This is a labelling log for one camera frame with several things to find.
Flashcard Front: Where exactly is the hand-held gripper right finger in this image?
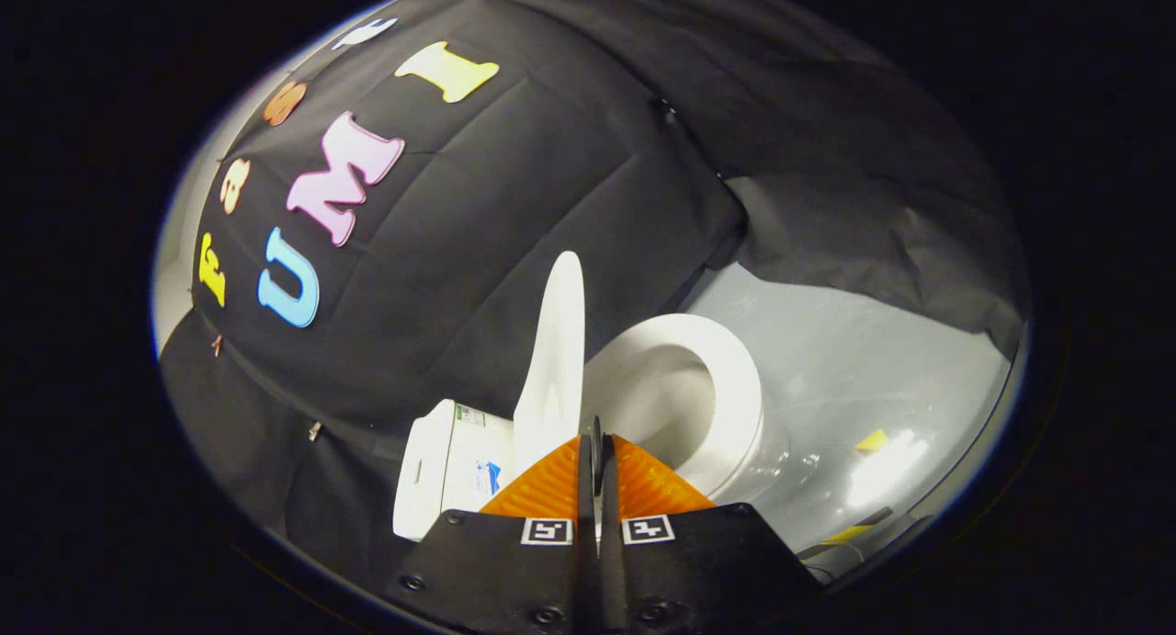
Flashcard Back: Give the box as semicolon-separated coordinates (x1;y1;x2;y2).
600;435;825;635

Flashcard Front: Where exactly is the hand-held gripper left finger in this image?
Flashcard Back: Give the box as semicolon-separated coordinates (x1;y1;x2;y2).
384;435;595;635

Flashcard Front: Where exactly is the white toilet lid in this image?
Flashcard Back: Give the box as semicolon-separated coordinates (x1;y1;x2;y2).
512;251;587;480

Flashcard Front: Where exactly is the white toilet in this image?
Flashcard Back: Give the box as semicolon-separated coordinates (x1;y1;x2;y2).
393;313;793;541

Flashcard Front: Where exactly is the white toilet seat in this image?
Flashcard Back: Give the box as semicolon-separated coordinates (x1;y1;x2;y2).
583;313;765;500

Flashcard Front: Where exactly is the black backdrop cloth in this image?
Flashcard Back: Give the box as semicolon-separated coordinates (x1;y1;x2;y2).
158;0;1030;572

